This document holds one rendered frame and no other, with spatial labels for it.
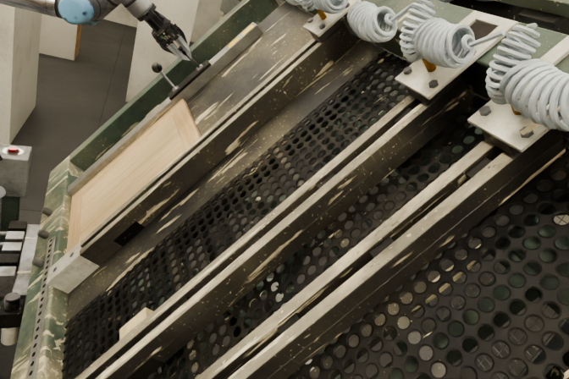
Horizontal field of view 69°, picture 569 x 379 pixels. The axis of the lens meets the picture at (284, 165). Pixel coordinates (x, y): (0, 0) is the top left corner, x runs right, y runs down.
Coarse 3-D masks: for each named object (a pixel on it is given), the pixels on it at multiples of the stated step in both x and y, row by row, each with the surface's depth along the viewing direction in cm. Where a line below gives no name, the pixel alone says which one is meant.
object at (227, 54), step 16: (256, 32) 151; (224, 48) 153; (240, 48) 152; (224, 64) 152; (208, 80) 153; (176, 96) 152; (160, 112) 153; (144, 128) 153; (128, 144) 154; (112, 160) 155; (80, 176) 158
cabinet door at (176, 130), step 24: (168, 120) 148; (192, 120) 138; (144, 144) 148; (168, 144) 137; (120, 168) 147; (144, 168) 136; (96, 192) 147; (120, 192) 135; (72, 216) 145; (96, 216) 135; (72, 240) 133
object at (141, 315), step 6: (144, 312) 89; (150, 312) 90; (132, 318) 90; (138, 318) 89; (144, 318) 88; (126, 324) 90; (132, 324) 89; (138, 324) 88; (120, 330) 90; (126, 330) 89; (120, 336) 89
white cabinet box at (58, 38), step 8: (48, 16) 526; (48, 24) 530; (56, 24) 532; (64, 24) 535; (48, 32) 535; (56, 32) 537; (64, 32) 540; (72, 32) 542; (40, 40) 536; (48, 40) 539; (56, 40) 541; (64, 40) 544; (72, 40) 546; (40, 48) 541; (48, 48) 544; (56, 48) 546; (64, 48) 549; (72, 48) 551; (56, 56) 550; (64, 56) 553; (72, 56) 556
